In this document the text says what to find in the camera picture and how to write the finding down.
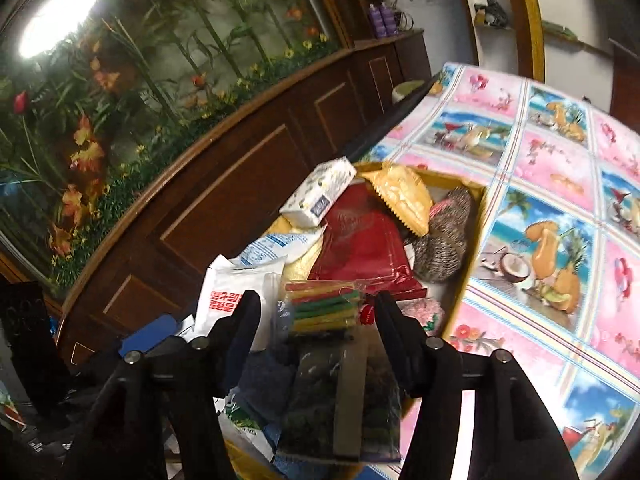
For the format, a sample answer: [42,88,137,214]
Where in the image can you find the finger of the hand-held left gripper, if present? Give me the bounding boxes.
[119,327,181,361]

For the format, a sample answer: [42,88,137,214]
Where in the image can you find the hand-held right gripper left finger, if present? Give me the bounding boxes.
[60,289,263,480]

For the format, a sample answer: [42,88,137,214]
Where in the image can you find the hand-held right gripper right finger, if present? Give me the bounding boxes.
[372,291,581,480]

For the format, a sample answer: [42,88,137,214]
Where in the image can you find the pink knitted item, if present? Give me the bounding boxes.
[400,296,446,336]

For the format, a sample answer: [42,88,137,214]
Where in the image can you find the white packet red label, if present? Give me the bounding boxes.
[194,255,281,351]

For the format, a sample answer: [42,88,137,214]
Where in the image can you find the coloured sticks packet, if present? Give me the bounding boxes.
[277,280,373,343]

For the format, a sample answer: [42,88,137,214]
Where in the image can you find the blue white packet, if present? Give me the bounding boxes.
[235,225,326,268]

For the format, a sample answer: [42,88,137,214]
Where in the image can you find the dark red packet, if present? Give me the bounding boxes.
[307,185,428,296]

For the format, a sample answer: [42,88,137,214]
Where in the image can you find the clear bag dark contents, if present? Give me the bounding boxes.
[275,335,403,463]

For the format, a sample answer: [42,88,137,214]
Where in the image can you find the gold cardboard box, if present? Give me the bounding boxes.
[220,160,488,480]

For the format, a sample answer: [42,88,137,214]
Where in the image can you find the green white packet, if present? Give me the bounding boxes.
[217,395,281,466]

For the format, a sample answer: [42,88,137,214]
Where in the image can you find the yellow packet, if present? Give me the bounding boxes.
[360,162,435,237]

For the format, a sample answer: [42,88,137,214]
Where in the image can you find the white floral tissue pack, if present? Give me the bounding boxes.
[279,156,358,227]

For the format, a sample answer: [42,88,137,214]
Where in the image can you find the dark wooden cabinet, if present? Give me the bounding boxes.
[50,27,433,361]

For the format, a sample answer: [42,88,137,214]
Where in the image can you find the pale green round stool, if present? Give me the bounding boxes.
[392,82,426,103]

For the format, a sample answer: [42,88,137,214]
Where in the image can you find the round ceiling lamp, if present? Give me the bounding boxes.
[17,0,101,58]

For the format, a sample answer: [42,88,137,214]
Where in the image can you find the green flat item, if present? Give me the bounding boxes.
[542,20,576,41]

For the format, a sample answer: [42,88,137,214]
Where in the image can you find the black cable bundle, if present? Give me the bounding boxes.
[474,0,511,28]

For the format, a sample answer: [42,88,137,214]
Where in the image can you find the gold framed wall shelf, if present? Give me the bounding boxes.
[450,0,640,111]

